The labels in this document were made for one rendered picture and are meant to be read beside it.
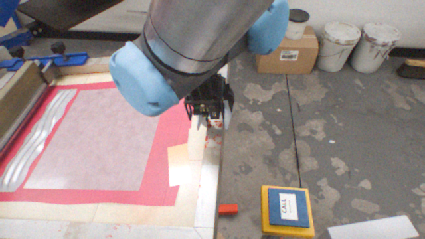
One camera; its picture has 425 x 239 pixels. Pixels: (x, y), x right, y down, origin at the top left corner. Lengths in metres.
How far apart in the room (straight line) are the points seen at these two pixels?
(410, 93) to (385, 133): 0.60
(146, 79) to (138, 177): 0.41
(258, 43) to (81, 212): 0.51
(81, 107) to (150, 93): 0.65
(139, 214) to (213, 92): 0.29
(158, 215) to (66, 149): 0.34
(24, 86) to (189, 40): 0.79
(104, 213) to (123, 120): 0.26
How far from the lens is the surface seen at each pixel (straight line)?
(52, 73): 1.02
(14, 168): 0.84
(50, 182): 0.74
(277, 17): 0.34
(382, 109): 2.65
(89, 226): 0.58
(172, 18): 0.19
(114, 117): 0.78
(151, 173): 0.62
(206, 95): 0.49
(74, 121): 0.85
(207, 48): 0.20
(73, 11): 1.65
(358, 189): 2.05
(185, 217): 0.55
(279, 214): 0.73
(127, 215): 0.60
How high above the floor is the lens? 1.63
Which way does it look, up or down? 51 degrees down
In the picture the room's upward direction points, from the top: straight up
